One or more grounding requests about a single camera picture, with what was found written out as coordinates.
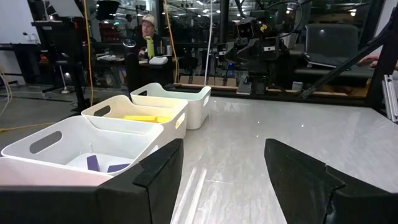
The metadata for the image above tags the purple wooden block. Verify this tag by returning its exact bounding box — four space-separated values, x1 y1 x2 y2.
86 154 101 172
106 162 131 174

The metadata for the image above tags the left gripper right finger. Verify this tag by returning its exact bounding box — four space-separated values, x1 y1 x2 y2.
264 138 398 224

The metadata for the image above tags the wooden table side board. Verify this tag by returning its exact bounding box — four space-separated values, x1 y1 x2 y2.
178 81 351 98

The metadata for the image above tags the silver aluminium bracket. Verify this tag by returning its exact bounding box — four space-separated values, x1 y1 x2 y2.
381 73 398 124

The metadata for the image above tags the black metal table frame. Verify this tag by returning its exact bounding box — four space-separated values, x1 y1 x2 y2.
164 83 377 108

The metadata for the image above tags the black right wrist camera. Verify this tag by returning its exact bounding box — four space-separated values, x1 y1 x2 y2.
236 19 261 40

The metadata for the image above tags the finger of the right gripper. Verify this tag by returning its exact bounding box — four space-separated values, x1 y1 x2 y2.
263 37 281 61
223 41 246 64

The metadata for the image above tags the person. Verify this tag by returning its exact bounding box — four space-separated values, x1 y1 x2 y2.
135 14 163 60

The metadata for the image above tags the white desk object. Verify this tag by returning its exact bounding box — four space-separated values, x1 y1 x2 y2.
148 55 169 66

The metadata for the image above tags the person's hand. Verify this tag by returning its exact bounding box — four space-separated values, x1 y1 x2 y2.
356 53 382 68

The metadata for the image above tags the black cylindrical speaker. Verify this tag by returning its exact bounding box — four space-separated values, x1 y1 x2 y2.
122 38 137 63

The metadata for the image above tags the yellow hanging cable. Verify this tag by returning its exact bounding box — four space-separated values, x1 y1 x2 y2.
81 0 95 107
164 0 180 84

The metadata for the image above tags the green bottle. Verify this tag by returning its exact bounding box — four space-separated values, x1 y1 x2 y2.
144 35 155 60

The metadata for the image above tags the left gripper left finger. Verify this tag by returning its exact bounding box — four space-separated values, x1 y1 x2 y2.
0 138 185 224

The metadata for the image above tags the white hanging cable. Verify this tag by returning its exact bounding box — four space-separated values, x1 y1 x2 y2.
203 0 215 85

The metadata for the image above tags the whiteboard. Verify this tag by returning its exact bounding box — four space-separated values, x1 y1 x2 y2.
0 0 41 45

